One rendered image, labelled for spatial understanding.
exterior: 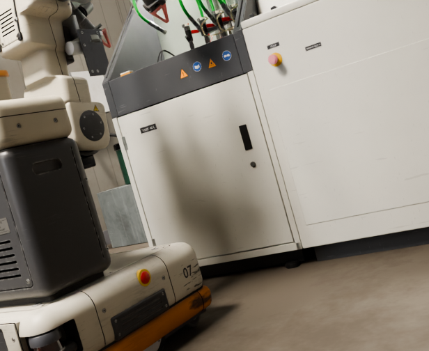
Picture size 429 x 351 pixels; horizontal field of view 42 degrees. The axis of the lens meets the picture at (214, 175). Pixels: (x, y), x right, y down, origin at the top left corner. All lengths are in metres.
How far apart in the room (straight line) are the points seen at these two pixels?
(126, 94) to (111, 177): 2.59
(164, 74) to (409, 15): 0.98
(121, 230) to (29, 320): 2.96
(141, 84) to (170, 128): 0.23
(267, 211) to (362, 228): 0.37
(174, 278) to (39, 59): 0.83
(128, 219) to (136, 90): 1.99
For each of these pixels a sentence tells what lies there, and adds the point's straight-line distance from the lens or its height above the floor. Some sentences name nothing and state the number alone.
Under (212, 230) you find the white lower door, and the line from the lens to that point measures 2.38.
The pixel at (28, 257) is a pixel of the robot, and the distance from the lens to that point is 1.51.
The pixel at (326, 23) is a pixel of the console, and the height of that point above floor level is 0.86.
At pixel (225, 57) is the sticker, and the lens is 2.26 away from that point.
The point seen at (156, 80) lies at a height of 0.88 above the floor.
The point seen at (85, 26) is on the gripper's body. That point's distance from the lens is 2.50.
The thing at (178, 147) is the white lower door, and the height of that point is 0.58.
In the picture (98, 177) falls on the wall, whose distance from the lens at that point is 4.93.
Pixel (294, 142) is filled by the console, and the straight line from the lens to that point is 2.17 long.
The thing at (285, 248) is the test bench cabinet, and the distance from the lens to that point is 2.27.
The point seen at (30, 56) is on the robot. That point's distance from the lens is 1.99.
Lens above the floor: 0.55
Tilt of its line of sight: 3 degrees down
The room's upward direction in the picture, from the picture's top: 16 degrees counter-clockwise
